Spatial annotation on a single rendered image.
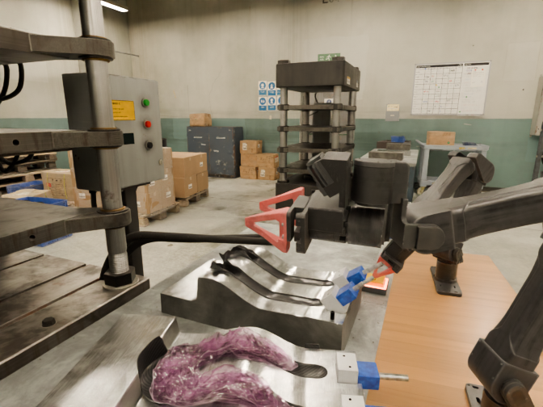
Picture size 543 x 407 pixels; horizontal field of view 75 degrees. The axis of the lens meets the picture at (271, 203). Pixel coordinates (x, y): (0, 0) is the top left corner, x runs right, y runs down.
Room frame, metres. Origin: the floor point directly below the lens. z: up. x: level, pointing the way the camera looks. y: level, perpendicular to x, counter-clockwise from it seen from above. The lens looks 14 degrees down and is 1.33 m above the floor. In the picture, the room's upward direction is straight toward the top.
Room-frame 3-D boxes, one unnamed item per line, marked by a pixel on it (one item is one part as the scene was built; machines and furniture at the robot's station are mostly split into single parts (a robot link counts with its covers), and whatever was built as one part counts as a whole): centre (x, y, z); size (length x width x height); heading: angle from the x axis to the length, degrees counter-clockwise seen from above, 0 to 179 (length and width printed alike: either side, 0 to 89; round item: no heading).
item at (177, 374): (0.54, 0.08, 0.90); 0.26 x 0.18 x 0.08; 84
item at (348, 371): (0.57, -0.19, 0.86); 0.13 x 0.05 x 0.05; 84
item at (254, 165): (7.72, 0.26, 0.42); 0.86 x 0.33 x 0.83; 67
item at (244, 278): (0.88, 0.01, 0.92); 0.35 x 0.16 x 0.09; 67
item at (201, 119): (8.18, 1.60, 1.26); 0.42 x 0.33 x 0.29; 67
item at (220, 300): (0.90, 0.02, 0.87); 0.50 x 0.26 x 0.14; 67
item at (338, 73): (5.53, -0.77, 1.03); 1.54 x 0.94 x 2.06; 157
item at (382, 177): (0.49, -0.18, 1.21); 0.12 x 0.09 x 0.12; 91
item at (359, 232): (0.50, -0.14, 1.18); 0.07 x 0.06 x 0.07; 71
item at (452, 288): (1.07, -0.57, 0.84); 0.20 x 0.07 x 0.08; 162
